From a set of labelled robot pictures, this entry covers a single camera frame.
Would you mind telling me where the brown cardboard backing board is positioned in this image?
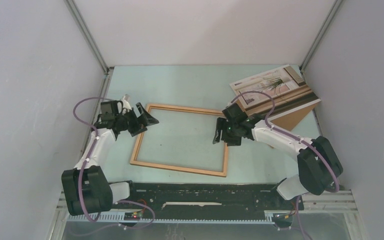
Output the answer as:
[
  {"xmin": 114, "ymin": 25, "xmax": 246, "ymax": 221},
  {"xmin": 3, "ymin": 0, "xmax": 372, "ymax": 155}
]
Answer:
[{"xmin": 235, "ymin": 99, "xmax": 320, "ymax": 149}]

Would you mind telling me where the right aluminium corner post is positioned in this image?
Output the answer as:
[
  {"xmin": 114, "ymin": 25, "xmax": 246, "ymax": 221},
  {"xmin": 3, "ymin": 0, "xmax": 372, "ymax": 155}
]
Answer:
[{"xmin": 299, "ymin": 0, "xmax": 345, "ymax": 74}]

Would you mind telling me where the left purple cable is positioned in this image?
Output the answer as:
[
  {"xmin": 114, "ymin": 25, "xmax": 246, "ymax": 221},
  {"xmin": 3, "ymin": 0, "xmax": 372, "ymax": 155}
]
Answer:
[{"xmin": 72, "ymin": 96, "xmax": 156, "ymax": 231}]

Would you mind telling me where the aluminium corner post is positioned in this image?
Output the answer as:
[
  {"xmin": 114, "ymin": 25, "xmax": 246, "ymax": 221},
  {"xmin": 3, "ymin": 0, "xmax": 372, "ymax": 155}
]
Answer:
[
  {"xmin": 64, "ymin": 0, "xmax": 110, "ymax": 74},
  {"xmin": 299, "ymin": 0, "xmax": 345, "ymax": 74}
]

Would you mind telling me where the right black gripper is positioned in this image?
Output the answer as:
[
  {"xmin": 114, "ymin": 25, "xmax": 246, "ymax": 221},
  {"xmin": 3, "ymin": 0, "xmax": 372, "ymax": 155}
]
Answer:
[{"xmin": 212, "ymin": 117, "xmax": 242, "ymax": 147}]

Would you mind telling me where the left aluminium corner post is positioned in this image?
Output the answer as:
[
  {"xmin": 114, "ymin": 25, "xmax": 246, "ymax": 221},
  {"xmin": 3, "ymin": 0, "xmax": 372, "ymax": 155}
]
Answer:
[{"xmin": 64, "ymin": 0, "xmax": 110, "ymax": 74}]

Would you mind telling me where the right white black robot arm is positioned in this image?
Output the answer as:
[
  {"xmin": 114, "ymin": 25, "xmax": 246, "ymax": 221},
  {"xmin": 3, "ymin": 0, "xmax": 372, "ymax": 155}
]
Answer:
[{"xmin": 213, "ymin": 103, "xmax": 343, "ymax": 209}]

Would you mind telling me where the purple cable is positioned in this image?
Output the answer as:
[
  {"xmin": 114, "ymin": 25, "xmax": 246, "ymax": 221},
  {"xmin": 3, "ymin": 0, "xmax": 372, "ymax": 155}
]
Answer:
[
  {"xmin": 72, "ymin": 96, "xmax": 156, "ymax": 231},
  {"xmin": 230, "ymin": 91, "xmax": 341, "ymax": 240}
]

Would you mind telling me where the white toothed cable duct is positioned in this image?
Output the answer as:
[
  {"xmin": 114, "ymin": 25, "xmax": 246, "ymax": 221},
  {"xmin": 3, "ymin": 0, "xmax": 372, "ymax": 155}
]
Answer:
[{"xmin": 66, "ymin": 211, "xmax": 276, "ymax": 225}]

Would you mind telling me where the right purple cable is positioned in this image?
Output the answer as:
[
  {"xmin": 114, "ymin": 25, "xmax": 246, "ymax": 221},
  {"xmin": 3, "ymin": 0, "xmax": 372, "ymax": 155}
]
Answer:
[{"xmin": 230, "ymin": 91, "xmax": 341, "ymax": 240}]

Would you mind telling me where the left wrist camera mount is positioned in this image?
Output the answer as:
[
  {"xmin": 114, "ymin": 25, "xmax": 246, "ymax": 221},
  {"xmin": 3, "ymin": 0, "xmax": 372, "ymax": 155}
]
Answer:
[{"xmin": 117, "ymin": 94, "xmax": 133, "ymax": 114}]

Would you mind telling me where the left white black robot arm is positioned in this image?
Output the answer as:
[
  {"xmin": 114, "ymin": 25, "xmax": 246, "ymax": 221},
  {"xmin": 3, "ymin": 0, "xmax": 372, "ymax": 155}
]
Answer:
[{"xmin": 61, "ymin": 98, "xmax": 159, "ymax": 222}]

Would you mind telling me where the printed plant photo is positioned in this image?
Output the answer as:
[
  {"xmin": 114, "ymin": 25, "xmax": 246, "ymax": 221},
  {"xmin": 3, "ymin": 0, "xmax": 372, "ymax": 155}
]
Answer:
[{"xmin": 229, "ymin": 65, "xmax": 321, "ymax": 116}]

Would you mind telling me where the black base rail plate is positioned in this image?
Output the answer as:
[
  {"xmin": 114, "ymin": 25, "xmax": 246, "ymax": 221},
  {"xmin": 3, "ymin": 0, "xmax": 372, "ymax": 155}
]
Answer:
[{"xmin": 112, "ymin": 182, "xmax": 304, "ymax": 220}]

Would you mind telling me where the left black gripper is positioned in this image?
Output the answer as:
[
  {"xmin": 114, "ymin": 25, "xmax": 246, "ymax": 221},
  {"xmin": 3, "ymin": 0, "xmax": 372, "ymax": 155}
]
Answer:
[{"xmin": 115, "ymin": 103, "xmax": 159, "ymax": 138}]

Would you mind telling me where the light wooden picture frame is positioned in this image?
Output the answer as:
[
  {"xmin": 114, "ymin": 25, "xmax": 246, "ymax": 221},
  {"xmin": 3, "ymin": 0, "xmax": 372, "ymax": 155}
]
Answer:
[{"xmin": 129, "ymin": 103, "xmax": 229, "ymax": 178}]

